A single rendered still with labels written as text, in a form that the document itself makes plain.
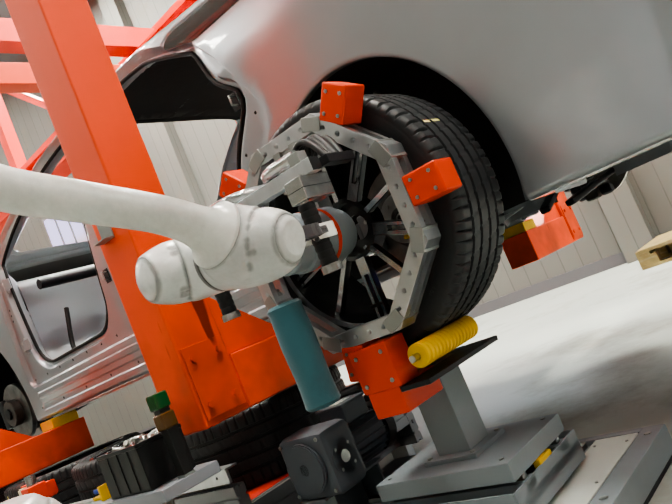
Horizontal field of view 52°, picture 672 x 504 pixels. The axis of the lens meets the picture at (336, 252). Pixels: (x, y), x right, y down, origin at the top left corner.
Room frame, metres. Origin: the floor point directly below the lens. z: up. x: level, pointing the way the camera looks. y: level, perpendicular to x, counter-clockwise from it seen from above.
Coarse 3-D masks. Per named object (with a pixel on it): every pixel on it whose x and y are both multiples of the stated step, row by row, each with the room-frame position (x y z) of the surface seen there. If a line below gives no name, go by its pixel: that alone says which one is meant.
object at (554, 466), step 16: (560, 448) 1.71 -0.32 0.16; (576, 448) 1.77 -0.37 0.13; (544, 464) 1.64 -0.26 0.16; (560, 464) 1.69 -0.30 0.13; (576, 464) 1.74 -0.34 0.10; (528, 480) 1.57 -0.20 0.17; (544, 480) 1.62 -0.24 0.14; (560, 480) 1.67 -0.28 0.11; (432, 496) 1.73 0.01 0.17; (448, 496) 1.69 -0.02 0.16; (464, 496) 1.66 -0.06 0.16; (480, 496) 1.64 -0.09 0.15; (496, 496) 1.55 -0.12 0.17; (512, 496) 1.52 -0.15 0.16; (528, 496) 1.55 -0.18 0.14; (544, 496) 1.59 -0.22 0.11
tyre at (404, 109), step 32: (384, 96) 1.64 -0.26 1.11; (384, 128) 1.55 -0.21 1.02; (416, 128) 1.51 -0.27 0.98; (448, 128) 1.61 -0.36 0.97; (416, 160) 1.52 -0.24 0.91; (480, 160) 1.63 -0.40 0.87; (480, 192) 1.58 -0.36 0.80; (448, 224) 1.51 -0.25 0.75; (480, 224) 1.58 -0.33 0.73; (448, 256) 1.53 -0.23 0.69; (480, 256) 1.60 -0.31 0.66; (288, 288) 1.86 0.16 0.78; (448, 288) 1.56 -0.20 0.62; (480, 288) 1.68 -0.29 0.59; (416, 320) 1.63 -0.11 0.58; (448, 320) 1.66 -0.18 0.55
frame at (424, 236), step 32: (288, 128) 1.61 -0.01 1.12; (320, 128) 1.55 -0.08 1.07; (352, 128) 1.52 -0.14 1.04; (256, 160) 1.69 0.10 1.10; (384, 160) 1.47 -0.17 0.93; (416, 224) 1.46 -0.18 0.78; (416, 256) 1.50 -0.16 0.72; (416, 288) 1.53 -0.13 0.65; (320, 320) 1.76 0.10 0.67; (384, 320) 1.58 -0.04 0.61
